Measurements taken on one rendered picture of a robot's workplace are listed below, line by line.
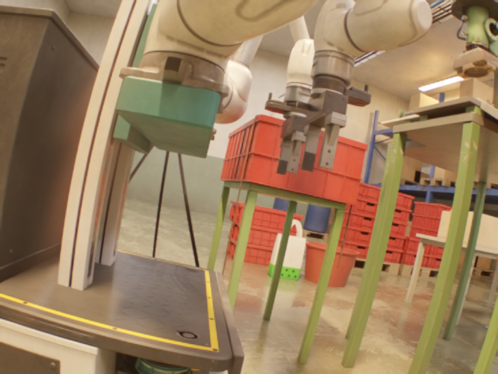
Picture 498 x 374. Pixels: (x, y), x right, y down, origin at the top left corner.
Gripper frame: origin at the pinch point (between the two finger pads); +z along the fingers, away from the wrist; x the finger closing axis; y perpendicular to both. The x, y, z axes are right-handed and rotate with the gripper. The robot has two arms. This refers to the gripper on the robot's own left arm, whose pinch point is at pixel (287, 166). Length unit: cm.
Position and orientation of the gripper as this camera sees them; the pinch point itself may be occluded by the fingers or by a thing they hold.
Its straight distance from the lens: 108.0
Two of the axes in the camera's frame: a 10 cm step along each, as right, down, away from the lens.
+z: -2.0, 9.8, 0.0
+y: 9.7, 2.0, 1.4
